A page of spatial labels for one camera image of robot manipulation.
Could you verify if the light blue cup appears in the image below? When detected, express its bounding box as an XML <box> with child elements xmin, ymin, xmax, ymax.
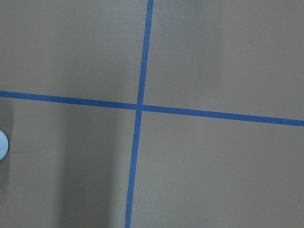
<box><xmin>0</xmin><ymin>131</ymin><xmax>9</xmax><ymax>160</ymax></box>

